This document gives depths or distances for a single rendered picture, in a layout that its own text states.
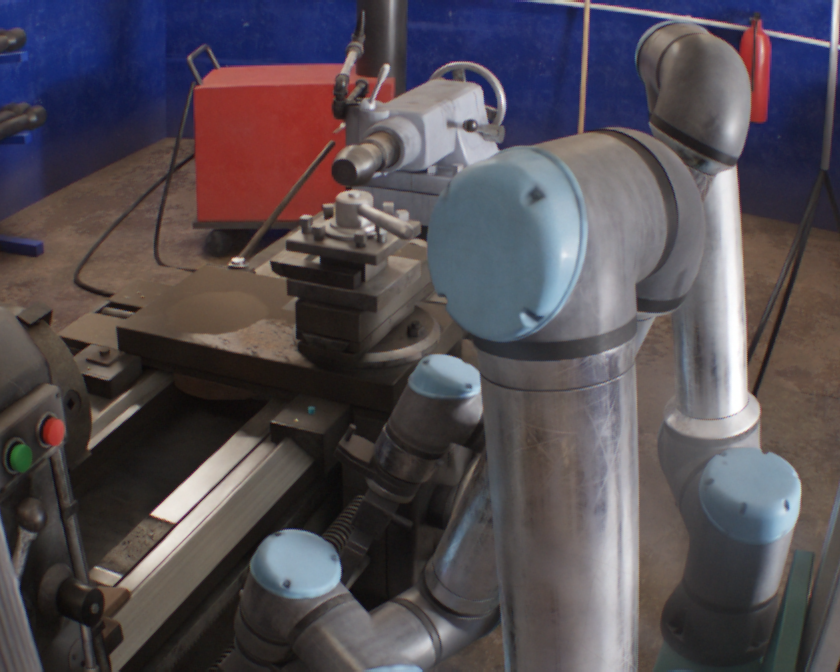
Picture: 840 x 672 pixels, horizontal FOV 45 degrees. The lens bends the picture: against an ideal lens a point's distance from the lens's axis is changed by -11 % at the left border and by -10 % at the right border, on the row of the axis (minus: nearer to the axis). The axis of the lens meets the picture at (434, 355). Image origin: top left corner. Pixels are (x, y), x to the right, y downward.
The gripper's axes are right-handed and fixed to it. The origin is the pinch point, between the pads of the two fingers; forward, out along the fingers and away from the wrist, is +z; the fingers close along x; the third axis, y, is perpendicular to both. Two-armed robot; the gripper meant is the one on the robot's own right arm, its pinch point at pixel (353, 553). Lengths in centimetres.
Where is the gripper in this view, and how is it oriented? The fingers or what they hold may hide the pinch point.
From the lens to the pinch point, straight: 168.1
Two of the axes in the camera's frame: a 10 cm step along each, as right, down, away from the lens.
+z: -4.3, 8.2, 3.8
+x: 1.9, -3.3, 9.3
